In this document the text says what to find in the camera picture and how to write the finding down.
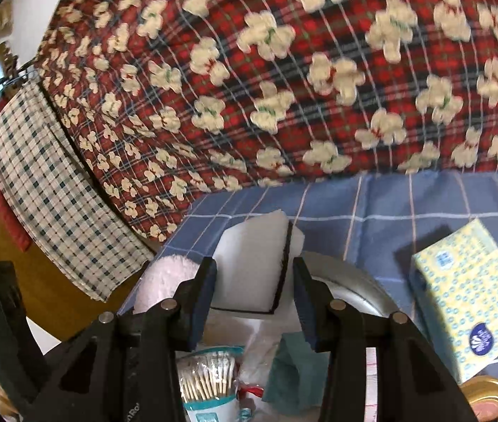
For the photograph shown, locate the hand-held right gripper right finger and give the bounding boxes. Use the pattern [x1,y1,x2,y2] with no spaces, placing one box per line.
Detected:
[292,256,474,422]

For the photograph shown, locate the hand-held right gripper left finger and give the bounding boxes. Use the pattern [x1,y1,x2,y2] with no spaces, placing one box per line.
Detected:
[46,257,219,422]

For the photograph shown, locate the pink fluffy cloth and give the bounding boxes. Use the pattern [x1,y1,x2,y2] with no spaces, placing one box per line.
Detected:
[132,255,201,315]

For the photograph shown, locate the white sponge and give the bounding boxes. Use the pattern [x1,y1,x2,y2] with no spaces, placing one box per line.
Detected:
[210,209,307,317]

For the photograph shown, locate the teal cloth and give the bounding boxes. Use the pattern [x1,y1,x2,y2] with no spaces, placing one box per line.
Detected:
[261,332,331,416]

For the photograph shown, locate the pink white plastic bag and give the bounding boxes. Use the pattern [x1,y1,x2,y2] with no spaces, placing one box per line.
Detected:
[235,316,285,422]

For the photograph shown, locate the cotton swab pack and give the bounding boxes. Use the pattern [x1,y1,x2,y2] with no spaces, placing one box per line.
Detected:
[176,346,245,422]

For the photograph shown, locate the white green checked cloth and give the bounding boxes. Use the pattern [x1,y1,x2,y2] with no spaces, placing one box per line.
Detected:
[0,81,157,304]

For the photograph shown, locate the yellow floral tissue pack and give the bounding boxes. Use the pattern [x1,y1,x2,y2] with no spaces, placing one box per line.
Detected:
[408,217,498,385]

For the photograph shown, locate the gold round lid container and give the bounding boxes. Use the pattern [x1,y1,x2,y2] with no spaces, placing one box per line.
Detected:
[458,376,498,422]

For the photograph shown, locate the red plaid bear blanket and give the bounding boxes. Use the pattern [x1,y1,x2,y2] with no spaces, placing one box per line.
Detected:
[38,0,498,242]

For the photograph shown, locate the clothes hangers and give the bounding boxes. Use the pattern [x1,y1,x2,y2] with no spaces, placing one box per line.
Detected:
[0,44,38,93]

